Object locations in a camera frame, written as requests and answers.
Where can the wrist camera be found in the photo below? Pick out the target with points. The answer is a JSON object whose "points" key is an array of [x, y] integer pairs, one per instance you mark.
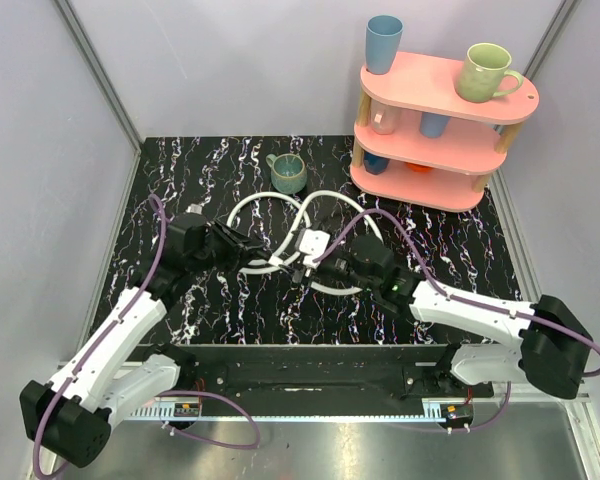
{"points": [[311, 244], [195, 209]]}

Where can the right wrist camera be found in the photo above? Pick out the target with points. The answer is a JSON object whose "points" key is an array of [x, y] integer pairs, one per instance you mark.
{"points": [[311, 244]]}

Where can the green mug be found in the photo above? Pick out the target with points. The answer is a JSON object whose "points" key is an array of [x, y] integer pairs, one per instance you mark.
{"points": [[484, 68]]}

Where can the blue tall cup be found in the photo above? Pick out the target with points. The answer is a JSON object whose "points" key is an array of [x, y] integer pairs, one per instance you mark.
{"points": [[383, 36]]}

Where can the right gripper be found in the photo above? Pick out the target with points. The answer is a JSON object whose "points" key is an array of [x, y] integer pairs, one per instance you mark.
{"points": [[318, 272]]}

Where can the dark blue cup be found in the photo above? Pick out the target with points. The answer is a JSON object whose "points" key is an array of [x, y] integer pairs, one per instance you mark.
{"points": [[375, 164]]}

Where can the light blue cup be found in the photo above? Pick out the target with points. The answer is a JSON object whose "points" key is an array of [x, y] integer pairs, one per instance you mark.
{"points": [[433, 125]]}

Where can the pink three-tier shelf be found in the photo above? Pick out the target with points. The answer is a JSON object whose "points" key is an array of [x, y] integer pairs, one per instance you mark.
{"points": [[417, 141]]}

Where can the teal ceramic mug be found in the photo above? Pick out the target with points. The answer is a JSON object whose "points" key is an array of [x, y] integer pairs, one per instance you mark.
{"points": [[288, 173]]}

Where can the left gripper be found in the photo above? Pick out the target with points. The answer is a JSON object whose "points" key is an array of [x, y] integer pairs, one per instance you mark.
{"points": [[231, 245]]}

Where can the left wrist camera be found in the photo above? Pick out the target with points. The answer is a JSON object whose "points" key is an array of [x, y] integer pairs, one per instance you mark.
{"points": [[195, 209]]}

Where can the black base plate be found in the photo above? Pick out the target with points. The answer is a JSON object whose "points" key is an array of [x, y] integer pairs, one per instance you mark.
{"points": [[312, 383]]}

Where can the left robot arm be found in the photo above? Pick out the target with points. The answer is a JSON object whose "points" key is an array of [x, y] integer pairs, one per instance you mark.
{"points": [[74, 413]]}

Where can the orange bowl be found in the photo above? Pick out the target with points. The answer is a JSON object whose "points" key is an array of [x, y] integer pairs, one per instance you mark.
{"points": [[418, 168]]}

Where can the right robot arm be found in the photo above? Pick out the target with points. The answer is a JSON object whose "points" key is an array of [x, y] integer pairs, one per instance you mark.
{"points": [[542, 343]]}

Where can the clear pink cup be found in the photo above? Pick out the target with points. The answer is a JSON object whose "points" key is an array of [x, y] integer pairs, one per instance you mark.
{"points": [[384, 119]]}

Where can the marble pattern mat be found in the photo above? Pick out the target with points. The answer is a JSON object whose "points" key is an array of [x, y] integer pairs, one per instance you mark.
{"points": [[466, 250]]}

